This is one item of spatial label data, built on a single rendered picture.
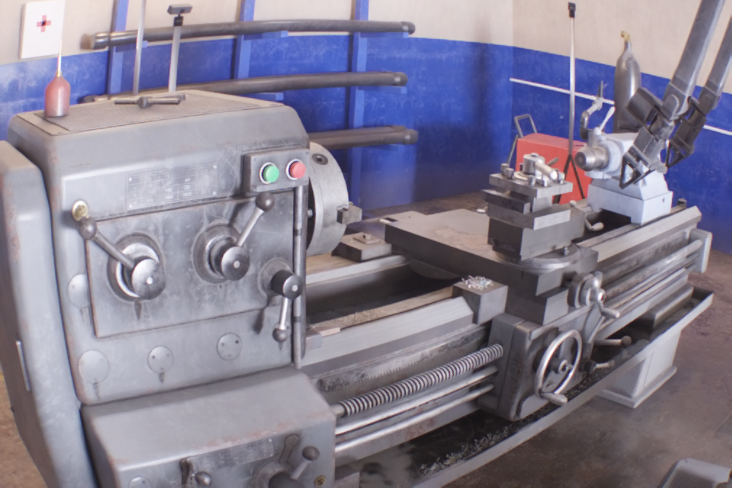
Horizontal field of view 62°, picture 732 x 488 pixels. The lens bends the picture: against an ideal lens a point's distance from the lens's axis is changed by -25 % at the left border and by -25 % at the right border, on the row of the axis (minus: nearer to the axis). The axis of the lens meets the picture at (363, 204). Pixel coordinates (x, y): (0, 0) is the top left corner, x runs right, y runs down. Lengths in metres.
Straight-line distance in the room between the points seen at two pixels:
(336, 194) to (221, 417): 0.59
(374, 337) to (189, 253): 0.56
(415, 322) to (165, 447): 0.77
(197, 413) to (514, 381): 0.90
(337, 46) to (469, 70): 1.45
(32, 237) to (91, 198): 0.14
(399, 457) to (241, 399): 0.70
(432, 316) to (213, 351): 0.62
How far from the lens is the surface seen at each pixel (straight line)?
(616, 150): 2.79
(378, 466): 1.97
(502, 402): 2.00
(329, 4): 5.57
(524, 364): 1.93
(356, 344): 1.68
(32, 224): 1.19
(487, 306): 1.92
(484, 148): 6.92
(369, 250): 2.19
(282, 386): 1.48
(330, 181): 1.68
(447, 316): 1.86
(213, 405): 1.40
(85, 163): 1.21
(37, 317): 1.24
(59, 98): 1.45
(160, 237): 1.28
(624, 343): 2.21
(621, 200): 2.94
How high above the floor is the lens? 1.52
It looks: 14 degrees down
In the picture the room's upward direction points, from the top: 3 degrees clockwise
